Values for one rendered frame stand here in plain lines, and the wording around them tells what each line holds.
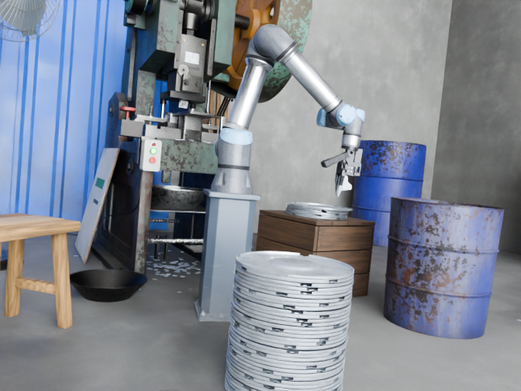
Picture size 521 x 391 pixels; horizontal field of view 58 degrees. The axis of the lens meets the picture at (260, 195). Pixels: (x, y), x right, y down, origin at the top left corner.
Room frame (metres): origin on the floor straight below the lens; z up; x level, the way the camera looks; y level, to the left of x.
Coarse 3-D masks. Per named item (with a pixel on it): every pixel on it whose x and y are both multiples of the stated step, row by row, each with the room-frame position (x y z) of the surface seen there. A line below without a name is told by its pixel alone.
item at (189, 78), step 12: (192, 36) 2.36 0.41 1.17; (192, 48) 2.36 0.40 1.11; (204, 48) 2.39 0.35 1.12; (180, 60) 2.33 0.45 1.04; (192, 60) 2.36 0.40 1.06; (204, 60) 2.40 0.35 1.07; (180, 72) 2.32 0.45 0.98; (192, 72) 2.37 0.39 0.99; (204, 72) 2.40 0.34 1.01; (168, 84) 2.42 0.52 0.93; (180, 84) 2.34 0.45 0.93; (192, 84) 2.34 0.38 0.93
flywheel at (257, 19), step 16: (240, 0) 2.77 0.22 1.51; (256, 0) 2.60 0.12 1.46; (272, 0) 2.45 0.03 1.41; (256, 16) 2.54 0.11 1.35; (272, 16) 2.61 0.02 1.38; (240, 32) 2.81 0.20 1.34; (256, 32) 2.56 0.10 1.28; (240, 48) 2.73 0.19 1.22; (240, 64) 2.71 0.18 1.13; (240, 80) 2.62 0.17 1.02
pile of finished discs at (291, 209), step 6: (288, 204) 2.27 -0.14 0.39; (288, 210) 2.16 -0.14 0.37; (294, 210) 2.12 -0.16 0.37; (300, 210) 2.18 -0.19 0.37; (306, 210) 2.08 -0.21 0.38; (312, 210) 2.07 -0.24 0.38; (318, 210) 2.07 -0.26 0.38; (324, 210) 2.08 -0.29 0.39; (330, 210) 2.08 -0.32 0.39; (306, 216) 2.08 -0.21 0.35; (312, 216) 2.07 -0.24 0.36; (318, 216) 2.07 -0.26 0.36; (324, 216) 2.07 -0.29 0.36; (330, 216) 2.08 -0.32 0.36; (336, 216) 2.09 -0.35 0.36; (342, 216) 2.12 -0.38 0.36
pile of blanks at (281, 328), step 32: (256, 288) 1.03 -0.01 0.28; (288, 288) 1.00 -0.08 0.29; (320, 288) 1.03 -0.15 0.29; (256, 320) 1.02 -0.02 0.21; (288, 320) 1.00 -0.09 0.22; (320, 320) 1.01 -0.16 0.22; (256, 352) 1.02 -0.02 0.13; (288, 352) 1.00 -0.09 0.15; (320, 352) 1.01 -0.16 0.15; (256, 384) 1.02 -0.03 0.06; (288, 384) 1.00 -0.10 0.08; (320, 384) 1.02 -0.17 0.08
